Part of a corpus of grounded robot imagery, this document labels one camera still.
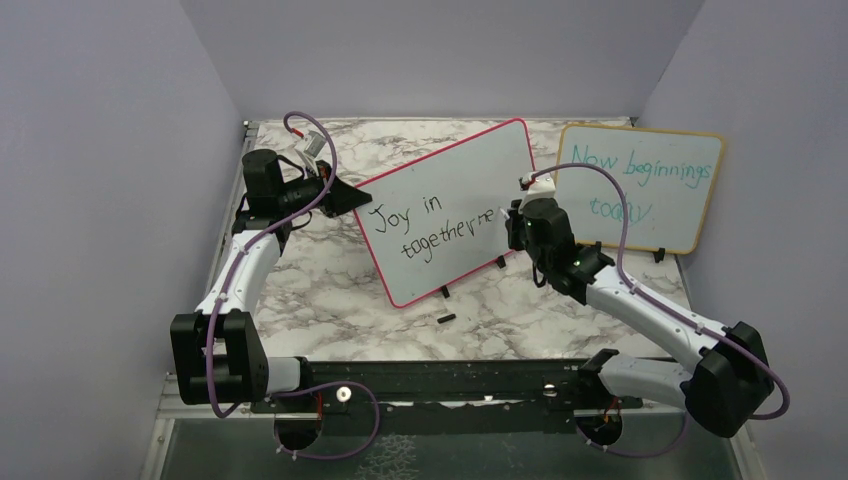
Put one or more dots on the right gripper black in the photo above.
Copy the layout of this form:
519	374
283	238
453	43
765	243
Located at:
514	222

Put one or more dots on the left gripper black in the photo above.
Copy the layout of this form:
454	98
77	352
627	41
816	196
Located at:
342	198

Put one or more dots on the red framed whiteboard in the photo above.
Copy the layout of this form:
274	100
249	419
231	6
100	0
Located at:
438	219

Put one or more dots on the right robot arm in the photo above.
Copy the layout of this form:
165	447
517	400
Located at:
716	373

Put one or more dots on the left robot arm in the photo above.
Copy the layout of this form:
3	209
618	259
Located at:
218	355

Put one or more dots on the yellow framed written whiteboard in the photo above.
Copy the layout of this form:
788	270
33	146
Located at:
647	189

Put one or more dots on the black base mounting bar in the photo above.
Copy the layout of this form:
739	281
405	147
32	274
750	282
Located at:
454	397

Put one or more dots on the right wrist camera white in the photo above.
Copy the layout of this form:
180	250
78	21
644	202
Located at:
535	188

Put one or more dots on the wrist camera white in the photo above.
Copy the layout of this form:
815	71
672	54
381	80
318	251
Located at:
535	188
308	149

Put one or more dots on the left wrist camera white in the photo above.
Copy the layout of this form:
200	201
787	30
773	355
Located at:
308	149

